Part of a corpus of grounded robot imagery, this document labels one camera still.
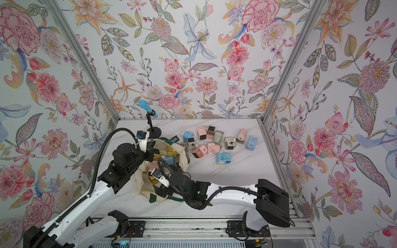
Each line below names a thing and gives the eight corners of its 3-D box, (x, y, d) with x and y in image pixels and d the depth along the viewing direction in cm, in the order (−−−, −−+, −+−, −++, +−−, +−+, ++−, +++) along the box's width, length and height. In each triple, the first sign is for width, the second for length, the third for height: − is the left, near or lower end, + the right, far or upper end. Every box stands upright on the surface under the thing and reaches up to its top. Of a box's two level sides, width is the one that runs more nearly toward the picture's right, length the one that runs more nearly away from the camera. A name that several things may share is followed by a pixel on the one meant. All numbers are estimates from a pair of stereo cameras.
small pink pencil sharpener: (206, 142, 112) (207, 134, 105) (206, 133, 117) (207, 125, 110) (214, 142, 112) (215, 134, 105) (214, 133, 117) (215, 125, 110)
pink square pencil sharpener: (193, 156, 100) (193, 152, 96) (201, 148, 104) (201, 143, 100) (200, 161, 98) (200, 157, 94) (208, 152, 102) (208, 148, 98)
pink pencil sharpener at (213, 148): (208, 154, 101) (208, 150, 97) (207, 147, 105) (208, 142, 101) (219, 154, 102) (220, 150, 97) (218, 147, 105) (219, 142, 101)
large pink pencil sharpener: (197, 139, 110) (197, 134, 105) (197, 131, 114) (197, 126, 110) (206, 139, 110) (206, 134, 105) (205, 131, 115) (206, 126, 110)
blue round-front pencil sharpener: (217, 165, 97) (218, 160, 93) (216, 156, 102) (217, 151, 97) (230, 165, 98) (231, 161, 93) (228, 156, 102) (230, 151, 97)
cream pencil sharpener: (224, 149, 104) (225, 146, 102) (223, 140, 109) (224, 137, 107) (235, 149, 104) (236, 146, 102) (233, 140, 109) (234, 137, 107)
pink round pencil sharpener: (235, 141, 109) (237, 135, 104) (238, 133, 114) (240, 127, 108) (243, 144, 108) (245, 138, 102) (245, 136, 112) (248, 129, 107)
